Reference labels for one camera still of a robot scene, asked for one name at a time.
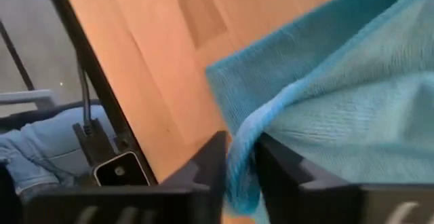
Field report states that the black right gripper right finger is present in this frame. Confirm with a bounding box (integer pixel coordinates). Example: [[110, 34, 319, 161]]
[[254, 132, 434, 224]]

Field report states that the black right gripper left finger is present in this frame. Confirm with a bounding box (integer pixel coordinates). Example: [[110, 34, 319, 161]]
[[22, 130, 228, 224]]

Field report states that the small light blue towel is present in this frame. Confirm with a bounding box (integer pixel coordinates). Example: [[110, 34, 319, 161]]
[[205, 0, 434, 224]]

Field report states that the person's leg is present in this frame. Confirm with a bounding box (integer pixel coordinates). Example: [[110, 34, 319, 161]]
[[0, 105, 119, 198]]

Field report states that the light grey bar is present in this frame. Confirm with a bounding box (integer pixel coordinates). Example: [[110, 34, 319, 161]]
[[0, 88, 58, 111]]

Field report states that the smartphone with cable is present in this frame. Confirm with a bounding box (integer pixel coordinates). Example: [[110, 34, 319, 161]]
[[92, 150, 151, 187]]

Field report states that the black camera cable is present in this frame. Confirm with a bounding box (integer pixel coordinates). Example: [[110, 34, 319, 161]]
[[72, 52, 118, 170]]

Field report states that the black metal table frame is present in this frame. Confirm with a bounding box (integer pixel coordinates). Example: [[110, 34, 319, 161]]
[[41, 0, 159, 187]]

